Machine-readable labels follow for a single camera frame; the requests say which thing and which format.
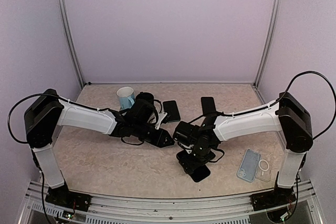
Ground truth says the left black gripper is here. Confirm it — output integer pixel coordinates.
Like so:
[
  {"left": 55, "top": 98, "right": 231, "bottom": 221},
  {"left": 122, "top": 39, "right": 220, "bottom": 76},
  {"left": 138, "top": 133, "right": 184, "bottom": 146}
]
[{"left": 132, "top": 120, "right": 175, "bottom": 147}]

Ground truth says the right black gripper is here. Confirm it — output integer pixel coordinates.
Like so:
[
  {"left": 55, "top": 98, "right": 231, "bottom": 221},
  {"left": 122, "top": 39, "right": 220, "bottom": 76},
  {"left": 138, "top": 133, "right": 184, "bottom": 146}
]
[{"left": 179, "top": 145, "right": 215, "bottom": 175}]

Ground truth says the black phone case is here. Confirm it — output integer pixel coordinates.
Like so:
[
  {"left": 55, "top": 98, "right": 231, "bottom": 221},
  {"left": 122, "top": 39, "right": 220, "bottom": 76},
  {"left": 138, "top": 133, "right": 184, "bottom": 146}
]
[{"left": 176, "top": 152, "right": 212, "bottom": 183}]

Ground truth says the light blue phone case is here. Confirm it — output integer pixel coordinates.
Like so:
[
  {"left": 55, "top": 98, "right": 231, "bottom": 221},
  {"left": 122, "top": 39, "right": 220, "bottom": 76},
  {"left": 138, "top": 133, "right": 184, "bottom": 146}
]
[{"left": 237, "top": 149, "right": 261, "bottom": 183}]

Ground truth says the clear magsafe phone case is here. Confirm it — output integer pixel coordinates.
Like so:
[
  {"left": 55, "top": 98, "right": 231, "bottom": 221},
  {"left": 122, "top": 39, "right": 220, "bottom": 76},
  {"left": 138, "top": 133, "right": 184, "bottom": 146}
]
[{"left": 256, "top": 153, "right": 272, "bottom": 183}]

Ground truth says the black phone pink edge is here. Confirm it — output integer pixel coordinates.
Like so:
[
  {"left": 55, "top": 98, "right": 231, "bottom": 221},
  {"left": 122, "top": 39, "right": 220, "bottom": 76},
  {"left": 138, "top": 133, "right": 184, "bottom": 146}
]
[{"left": 190, "top": 165, "right": 211, "bottom": 183}]

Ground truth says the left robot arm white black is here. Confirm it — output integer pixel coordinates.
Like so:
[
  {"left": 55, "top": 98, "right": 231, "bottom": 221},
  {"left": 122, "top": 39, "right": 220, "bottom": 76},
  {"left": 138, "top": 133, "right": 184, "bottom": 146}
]
[{"left": 24, "top": 89, "right": 174, "bottom": 206}]

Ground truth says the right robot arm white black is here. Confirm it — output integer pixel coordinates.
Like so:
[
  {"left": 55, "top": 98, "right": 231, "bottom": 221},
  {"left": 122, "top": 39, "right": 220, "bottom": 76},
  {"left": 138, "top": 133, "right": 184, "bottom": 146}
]
[{"left": 173, "top": 92, "right": 313, "bottom": 205}]

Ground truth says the dark green ceramic mug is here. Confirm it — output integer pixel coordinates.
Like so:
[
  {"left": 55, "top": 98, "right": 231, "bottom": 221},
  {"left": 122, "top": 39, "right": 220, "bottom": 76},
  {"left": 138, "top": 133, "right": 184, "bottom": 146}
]
[{"left": 135, "top": 92, "right": 154, "bottom": 104}]

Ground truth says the light blue ceramic mug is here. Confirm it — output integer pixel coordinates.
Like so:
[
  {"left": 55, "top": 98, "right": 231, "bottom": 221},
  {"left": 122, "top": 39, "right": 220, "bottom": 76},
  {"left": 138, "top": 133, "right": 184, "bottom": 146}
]
[{"left": 117, "top": 87, "right": 135, "bottom": 110}]

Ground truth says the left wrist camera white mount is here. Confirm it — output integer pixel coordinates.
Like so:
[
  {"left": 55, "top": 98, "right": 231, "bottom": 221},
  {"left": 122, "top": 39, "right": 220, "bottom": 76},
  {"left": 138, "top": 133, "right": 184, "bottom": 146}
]
[{"left": 155, "top": 112, "right": 167, "bottom": 130}]

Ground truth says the front aluminium rail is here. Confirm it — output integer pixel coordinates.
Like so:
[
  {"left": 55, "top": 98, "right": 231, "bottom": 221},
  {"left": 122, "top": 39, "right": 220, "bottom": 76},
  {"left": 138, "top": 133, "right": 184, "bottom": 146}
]
[{"left": 14, "top": 182, "right": 325, "bottom": 223}]

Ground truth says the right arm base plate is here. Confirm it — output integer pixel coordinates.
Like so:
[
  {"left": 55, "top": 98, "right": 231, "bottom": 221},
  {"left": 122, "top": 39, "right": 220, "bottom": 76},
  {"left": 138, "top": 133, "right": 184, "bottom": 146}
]
[{"left": 251, "top": 191, "right": 296, "bottom": 211}]

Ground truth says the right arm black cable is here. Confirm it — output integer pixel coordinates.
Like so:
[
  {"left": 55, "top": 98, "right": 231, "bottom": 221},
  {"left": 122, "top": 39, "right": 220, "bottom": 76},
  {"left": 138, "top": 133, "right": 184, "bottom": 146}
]
[{"left": 194, "top": 71, "right": 333, "bottom": 141}]

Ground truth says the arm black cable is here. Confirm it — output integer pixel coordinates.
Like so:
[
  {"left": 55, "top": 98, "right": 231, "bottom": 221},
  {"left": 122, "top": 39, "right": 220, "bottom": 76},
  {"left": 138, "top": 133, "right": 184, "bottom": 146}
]
[
  {"left": 194, "top": 71, "right": 333, "bottom": 141},
  {"left": 7, "top": 93, "right": 69, "bottom": 144}
]

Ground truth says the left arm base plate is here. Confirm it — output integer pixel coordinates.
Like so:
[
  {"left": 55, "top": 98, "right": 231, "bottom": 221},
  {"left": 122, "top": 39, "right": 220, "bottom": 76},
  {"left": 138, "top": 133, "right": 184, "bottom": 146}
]
[{"left": 45, "top": 191, "right": 91, "bottom": 212}]

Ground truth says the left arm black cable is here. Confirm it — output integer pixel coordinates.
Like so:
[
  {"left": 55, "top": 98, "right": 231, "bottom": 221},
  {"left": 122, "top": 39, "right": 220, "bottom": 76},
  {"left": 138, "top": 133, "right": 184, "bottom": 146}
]
[{"left": 7, "top": 93, "right": 69, "bottom": 144}]

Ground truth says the left aluminium frame post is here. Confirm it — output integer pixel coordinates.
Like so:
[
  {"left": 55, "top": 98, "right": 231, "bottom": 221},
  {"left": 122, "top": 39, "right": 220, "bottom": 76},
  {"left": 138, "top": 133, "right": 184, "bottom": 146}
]
[{"left": 58, "top": 0, "right": 86, "bottom": 89}]

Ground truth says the aluminium frame post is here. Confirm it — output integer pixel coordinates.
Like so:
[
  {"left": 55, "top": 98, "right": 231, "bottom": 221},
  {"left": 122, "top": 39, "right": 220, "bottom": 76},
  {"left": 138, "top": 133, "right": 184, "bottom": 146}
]
[
  {"left": 254, "top": 0, "right": 281, "bottom": 89},
  {"left": 58, "top": 0, "right": 86, "bottom": 89}
]

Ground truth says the right aluminium frame post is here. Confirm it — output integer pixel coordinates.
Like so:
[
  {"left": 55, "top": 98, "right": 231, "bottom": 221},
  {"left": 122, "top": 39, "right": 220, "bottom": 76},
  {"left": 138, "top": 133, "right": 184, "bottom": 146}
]
[{"left": 254, "top": 0, "right": 281, "bottom": 89}]

